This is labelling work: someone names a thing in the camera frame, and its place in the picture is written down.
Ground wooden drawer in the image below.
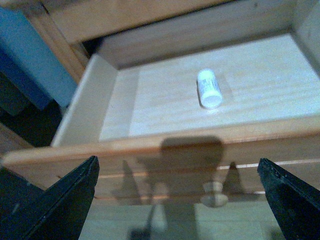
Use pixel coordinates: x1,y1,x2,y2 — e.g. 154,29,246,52
3,33,320,205

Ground white medicine bottle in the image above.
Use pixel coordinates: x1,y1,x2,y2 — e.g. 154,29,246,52
196,68,223,109

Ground wooden nightstand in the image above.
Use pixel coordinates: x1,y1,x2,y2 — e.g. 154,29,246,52
14,0,320,83

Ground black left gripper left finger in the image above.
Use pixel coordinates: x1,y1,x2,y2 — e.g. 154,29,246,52
0,156,100,240

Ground blue mattress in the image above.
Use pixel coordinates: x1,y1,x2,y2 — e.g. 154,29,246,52
0,8,77,110

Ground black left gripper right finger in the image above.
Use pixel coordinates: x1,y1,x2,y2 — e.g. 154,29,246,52
257,158,320,240

